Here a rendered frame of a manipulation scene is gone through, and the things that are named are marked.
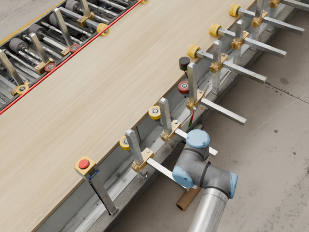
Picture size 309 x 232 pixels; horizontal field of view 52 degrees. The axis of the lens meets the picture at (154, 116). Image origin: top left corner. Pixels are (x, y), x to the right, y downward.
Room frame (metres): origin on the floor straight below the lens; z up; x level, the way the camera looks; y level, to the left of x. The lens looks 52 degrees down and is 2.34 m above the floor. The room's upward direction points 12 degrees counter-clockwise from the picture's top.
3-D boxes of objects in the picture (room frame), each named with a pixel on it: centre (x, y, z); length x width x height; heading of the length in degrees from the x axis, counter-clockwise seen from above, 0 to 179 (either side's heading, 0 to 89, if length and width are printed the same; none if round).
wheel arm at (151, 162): (0.83, 0.05, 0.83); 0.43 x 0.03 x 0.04; 41
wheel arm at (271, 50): (1.52, -0.68, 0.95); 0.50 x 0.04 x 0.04; 41
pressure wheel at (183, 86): (1.29, -0.22, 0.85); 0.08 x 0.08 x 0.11
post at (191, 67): (1.20, -0.25, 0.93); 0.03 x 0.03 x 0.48; 41
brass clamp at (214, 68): (1.38, -0.45, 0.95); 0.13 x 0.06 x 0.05; 131
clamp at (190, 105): (1.21, -0.26, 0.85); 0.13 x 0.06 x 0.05; 131
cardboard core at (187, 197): (0.99, -0.16, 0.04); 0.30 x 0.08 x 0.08; 131
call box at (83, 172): (0.70, 0.33, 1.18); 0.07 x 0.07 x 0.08; 41
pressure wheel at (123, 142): (0.98, 0.18, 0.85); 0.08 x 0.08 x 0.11
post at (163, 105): (1.03, -0.06, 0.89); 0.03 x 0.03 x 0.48; 41
